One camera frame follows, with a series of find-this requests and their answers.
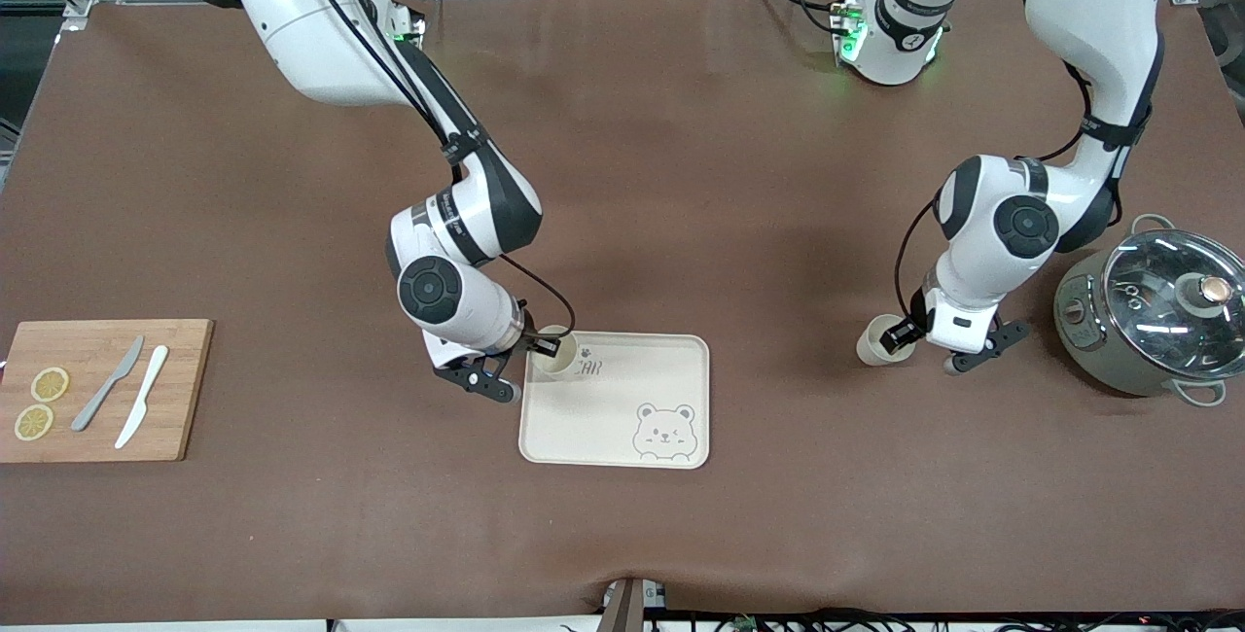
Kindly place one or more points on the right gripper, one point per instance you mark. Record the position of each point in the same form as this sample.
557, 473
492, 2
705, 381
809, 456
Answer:
526, 337

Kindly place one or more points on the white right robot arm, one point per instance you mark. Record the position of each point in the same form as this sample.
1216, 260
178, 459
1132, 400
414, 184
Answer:
292, 19

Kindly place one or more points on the white plastic knife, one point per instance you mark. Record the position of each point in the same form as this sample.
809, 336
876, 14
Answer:
146, 389

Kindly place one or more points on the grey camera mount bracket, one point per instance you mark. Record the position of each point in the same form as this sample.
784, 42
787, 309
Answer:
627, 608

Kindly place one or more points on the cream tray with bear print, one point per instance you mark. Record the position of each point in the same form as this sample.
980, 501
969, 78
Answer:
584, 433

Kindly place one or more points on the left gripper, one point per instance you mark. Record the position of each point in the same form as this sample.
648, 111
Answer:
915, 323

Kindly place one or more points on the grey electric cooking pot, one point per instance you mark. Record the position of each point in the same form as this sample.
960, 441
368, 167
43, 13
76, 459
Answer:
1080, 345

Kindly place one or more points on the wooden cutting board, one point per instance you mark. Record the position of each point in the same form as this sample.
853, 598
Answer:
175, 418

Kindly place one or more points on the grey plastic knife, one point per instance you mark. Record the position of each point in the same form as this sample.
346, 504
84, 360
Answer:
109, 385

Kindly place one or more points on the glass pot lid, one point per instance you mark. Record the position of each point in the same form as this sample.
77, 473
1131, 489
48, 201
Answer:
1148, 321

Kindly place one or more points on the lemon slice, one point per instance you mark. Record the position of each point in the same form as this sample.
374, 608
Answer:
33, 422
50, 384

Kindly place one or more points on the white IKEA cup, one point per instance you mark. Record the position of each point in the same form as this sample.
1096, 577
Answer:
875, 350
570, 361

